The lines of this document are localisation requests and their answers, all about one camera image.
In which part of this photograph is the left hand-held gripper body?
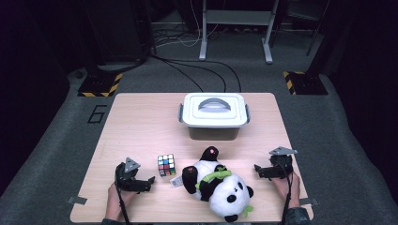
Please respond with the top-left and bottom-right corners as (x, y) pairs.
(115, 157), (148, 193)

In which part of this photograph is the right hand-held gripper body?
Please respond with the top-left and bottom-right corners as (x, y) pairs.
(268, 146), (299, 180)

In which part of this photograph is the multicoloured puzzle cube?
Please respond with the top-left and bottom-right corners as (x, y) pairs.
(157, 153), (176, 178)

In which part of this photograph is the plush panda toy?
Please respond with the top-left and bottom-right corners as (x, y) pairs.
(181, 145), (255, 223)

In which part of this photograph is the grey storage box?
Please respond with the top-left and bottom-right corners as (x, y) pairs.
(177, 102), (252, 142)

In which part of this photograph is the white box lid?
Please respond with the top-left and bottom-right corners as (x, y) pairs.
(179, 92), (251, 128)

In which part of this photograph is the person's left hand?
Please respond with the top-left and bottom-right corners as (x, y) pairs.
(105, 183), (139, 221)

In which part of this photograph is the person's right hand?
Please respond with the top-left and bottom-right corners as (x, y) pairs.
(271, 172), (301, 209)

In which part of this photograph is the white metal stand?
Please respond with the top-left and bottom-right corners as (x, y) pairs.
(198, 0), (281, 65)

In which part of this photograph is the left hand-held gripper cable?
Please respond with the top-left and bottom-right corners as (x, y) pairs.
(115, 182), (131, 225)

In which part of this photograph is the grey metal table bracket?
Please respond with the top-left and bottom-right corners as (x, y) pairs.
(67, 196), (88, 206)
(298, 197), (320, 206)

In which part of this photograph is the black yellow striped base plate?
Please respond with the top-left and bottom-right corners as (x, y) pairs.
(77, 72), (124, 98)
(283, 70), (329, 96)

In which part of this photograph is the black floor cable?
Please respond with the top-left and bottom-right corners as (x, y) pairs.
(162, 59), (227, 94)
(175, 58), (242, 94)
(149, 54), (205, 94)

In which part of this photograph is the white floor cable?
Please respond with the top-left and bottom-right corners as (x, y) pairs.
(153, 29), (220, 50)

